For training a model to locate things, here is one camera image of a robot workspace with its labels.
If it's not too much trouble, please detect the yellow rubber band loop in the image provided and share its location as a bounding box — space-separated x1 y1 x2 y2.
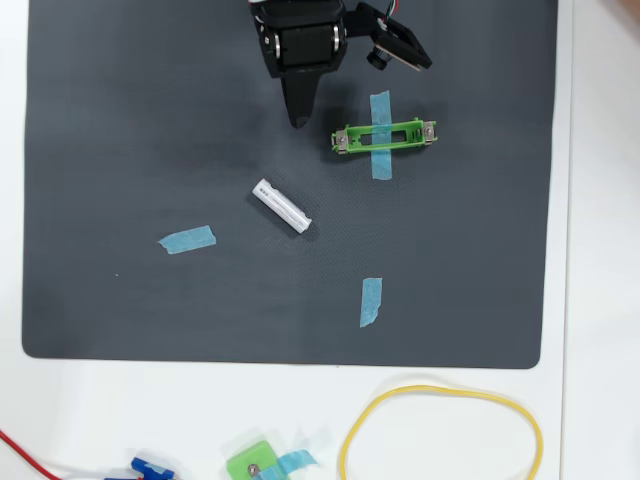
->
338 383 545 480

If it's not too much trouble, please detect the blue tape strip torn end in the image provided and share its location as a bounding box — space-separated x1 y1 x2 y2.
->
157 225 218 256

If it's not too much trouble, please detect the dark grey work mat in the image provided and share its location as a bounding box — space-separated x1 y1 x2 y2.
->
20 0 560 370

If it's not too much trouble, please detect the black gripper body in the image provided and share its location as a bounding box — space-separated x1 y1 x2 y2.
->
249 0 350 80

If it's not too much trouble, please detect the short blue tape strip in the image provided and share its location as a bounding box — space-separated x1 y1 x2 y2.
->
358 277 384 330

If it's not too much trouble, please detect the blue tape on green block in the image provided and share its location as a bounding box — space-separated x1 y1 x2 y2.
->
252 448 320 480

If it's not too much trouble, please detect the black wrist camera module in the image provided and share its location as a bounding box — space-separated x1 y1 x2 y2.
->
347 2 434 73

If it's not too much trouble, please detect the red wire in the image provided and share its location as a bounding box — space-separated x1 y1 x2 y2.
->
0 428 65 480

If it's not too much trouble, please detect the blue plastic connector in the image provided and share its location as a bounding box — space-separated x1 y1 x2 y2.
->
103 456 177 480

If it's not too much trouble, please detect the white cylindrical battery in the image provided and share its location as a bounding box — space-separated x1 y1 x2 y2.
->
251 178 314 237

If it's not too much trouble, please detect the green battery holder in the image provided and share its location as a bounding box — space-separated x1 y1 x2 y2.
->
330 118 440 157

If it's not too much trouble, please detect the long blue tape strip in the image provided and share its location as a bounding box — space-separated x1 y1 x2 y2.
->
369 89 394 181

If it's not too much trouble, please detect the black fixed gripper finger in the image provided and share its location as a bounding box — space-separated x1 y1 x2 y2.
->
278 72 322 131

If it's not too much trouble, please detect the green block with screw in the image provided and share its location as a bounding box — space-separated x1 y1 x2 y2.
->
225 439 282 480

